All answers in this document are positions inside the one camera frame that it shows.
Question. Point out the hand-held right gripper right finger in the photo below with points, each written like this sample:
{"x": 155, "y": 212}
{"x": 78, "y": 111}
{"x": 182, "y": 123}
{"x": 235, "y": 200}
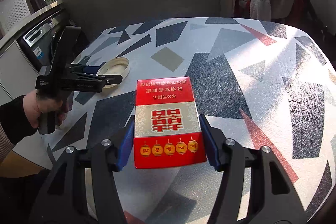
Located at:
{"x": 210, "y": 145}

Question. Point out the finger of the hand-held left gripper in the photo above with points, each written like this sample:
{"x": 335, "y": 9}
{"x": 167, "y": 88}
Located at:
{"x": 86, "y": 82}
{"x": 90, "y": 70}

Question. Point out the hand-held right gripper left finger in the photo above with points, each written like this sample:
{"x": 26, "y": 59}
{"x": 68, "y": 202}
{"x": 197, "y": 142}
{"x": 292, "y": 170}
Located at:
{"x": 126, "y": 145}

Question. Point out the white round lid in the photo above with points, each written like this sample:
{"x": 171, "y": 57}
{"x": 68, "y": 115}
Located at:
{"x": 115, "y": 66}

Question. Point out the red cigarette box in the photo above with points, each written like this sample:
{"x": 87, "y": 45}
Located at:
{"x": 168, "y": 121}

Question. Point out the person's left forearm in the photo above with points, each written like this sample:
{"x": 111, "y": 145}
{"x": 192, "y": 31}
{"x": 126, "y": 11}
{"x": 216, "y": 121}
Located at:
{"x": 13, "y": 121}

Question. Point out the person's left hand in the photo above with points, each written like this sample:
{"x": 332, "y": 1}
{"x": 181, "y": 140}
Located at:
{"x": 32, "y": 108}

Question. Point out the grey washing machine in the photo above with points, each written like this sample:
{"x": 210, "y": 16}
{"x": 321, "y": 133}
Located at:
{"x": 39, "y": 40}

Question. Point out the white perforated basket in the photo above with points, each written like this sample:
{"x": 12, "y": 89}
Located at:
{"x": 15, "y": 11}

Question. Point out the white fleece garment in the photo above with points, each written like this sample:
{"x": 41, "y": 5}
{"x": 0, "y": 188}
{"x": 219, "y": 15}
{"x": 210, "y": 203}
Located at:
{"x": 260, "y": 6}

